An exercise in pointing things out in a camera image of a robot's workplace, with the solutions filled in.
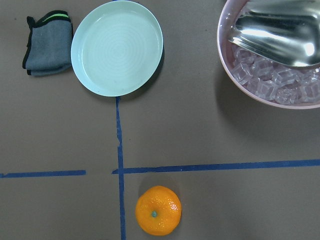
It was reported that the light green plate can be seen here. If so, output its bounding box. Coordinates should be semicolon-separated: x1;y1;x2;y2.
70;0;164;97

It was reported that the orange mandarin fruit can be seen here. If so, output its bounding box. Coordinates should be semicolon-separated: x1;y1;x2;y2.
135;185;182;236

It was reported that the pink bowl of ice cubes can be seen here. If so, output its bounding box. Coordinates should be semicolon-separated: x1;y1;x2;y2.
217;0;320;110

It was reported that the grey folded cloth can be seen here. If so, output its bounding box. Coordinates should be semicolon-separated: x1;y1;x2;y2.
22;10;73;77

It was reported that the metal scoop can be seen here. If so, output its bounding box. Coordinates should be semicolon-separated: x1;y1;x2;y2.
228;0;320;68

